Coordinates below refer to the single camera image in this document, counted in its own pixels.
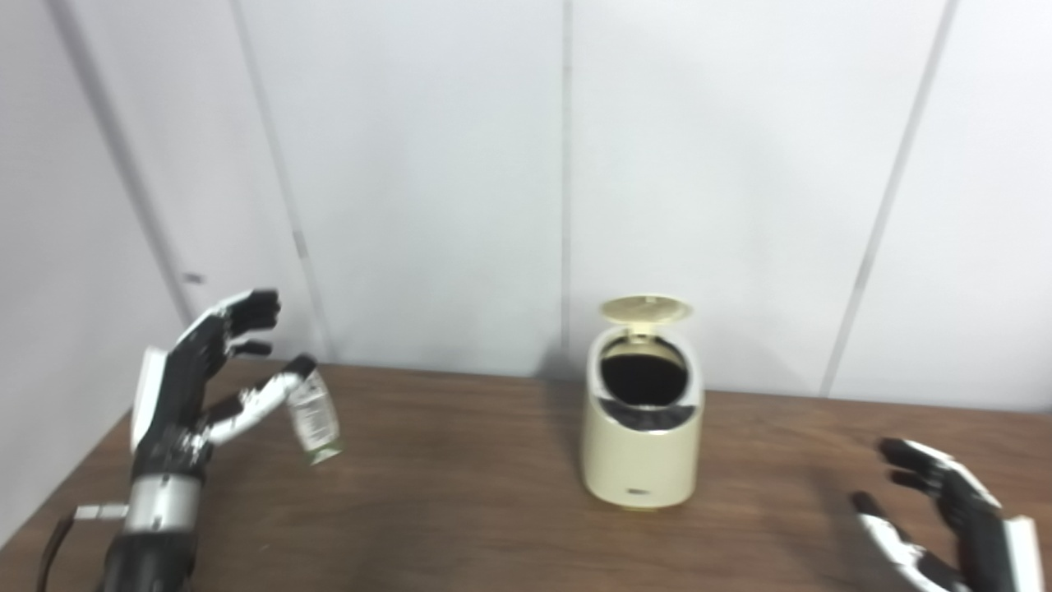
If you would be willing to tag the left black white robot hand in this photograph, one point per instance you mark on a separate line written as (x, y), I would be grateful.
(177, 386)

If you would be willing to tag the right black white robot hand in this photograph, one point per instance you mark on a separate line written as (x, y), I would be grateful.
(970, 510)

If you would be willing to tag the white green milk carton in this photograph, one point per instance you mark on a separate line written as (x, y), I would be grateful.
(314, 419)

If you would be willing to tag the cream-colored round bin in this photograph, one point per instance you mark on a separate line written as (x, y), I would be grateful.
(641, 452)

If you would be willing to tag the cream round bin lid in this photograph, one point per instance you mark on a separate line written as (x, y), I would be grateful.
(645, 309)

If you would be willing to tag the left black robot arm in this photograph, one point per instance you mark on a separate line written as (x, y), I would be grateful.
(156, 534)

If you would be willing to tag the black wall panel clip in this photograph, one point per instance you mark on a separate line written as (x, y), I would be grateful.
(301, 245)

